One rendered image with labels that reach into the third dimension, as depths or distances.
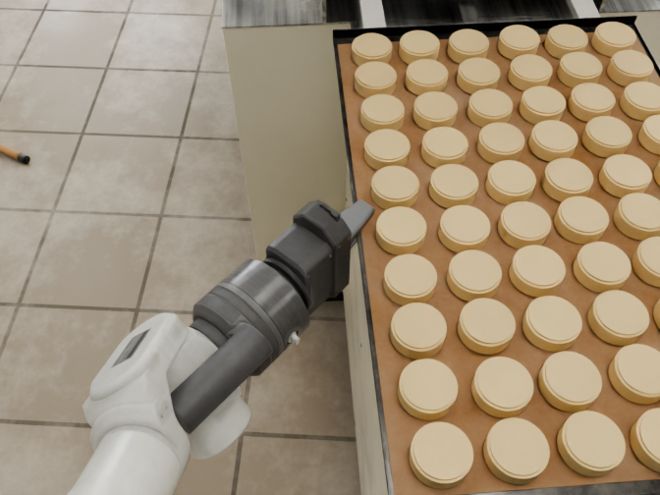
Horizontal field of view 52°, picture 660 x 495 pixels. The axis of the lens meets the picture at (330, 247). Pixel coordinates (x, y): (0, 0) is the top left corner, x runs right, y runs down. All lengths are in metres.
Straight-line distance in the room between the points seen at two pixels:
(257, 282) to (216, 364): 0.09
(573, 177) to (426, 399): 0.30
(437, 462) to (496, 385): 0.09
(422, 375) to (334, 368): 1.03
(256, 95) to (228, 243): 0.75
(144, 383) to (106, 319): 1.24
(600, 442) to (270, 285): 0.30
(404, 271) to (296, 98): 0.56
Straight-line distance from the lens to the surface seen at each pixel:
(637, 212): 0.75
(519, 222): 0.70
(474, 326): 0.62
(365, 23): 0.95
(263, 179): 1.28
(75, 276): 1.86
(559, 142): 0.79
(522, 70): 0.87
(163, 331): 0.57
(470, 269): 0.66
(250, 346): 0.57
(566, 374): 0.62
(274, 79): 1.11
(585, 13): 1.03
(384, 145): 0.75
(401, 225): 0.68
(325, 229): 0.62
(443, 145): 0.76
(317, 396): 1.59
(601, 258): 0.70
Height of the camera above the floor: 1.46
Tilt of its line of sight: 54 degrees down
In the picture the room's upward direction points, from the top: straight up
